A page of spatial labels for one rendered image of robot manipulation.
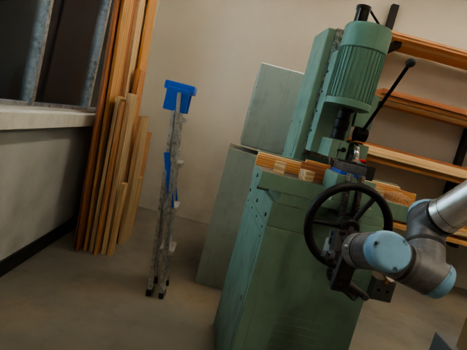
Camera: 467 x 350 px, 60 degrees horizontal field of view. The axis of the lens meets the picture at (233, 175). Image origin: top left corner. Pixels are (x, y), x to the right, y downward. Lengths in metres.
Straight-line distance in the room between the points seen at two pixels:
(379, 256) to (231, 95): 3.11
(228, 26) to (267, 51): 0.42
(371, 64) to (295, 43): 2.43
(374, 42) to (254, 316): 1.09
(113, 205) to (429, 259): 2.06
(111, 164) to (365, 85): 1.62
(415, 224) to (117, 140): 1.93
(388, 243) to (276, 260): 0.64
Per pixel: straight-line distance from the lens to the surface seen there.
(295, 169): 1.61
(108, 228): 2.75
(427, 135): 4.30
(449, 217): 1.06
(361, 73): 1.60
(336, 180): 1.40
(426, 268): 1.02
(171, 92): 2.18
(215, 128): 3.91
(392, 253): 0.97
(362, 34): 1.62
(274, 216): 1.47
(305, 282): 1.58
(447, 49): 3.83
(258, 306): 1.58
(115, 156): 2.66
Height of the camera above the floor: 1.05
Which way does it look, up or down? 8 degrees down
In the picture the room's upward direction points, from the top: 15 degrees clockwise
